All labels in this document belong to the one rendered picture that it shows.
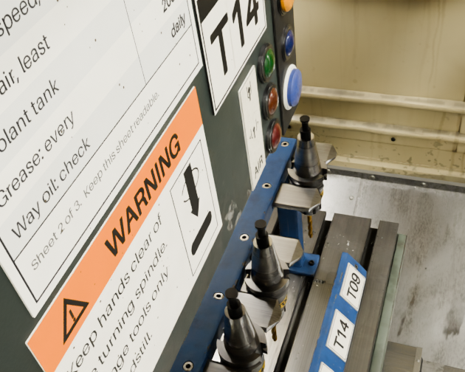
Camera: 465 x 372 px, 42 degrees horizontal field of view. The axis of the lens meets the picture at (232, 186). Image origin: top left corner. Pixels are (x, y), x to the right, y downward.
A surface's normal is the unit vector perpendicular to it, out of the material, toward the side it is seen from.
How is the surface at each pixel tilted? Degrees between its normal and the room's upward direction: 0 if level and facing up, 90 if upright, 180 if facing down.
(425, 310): 24
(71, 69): 90
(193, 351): 0
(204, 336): 0
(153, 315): 90
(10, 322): 90
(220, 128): 90
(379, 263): 0
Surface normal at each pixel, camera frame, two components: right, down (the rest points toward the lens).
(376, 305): -0.12, -0.72
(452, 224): -0.25, -0.37
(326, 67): -0.33, 0.68
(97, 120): 0.93, 0.14
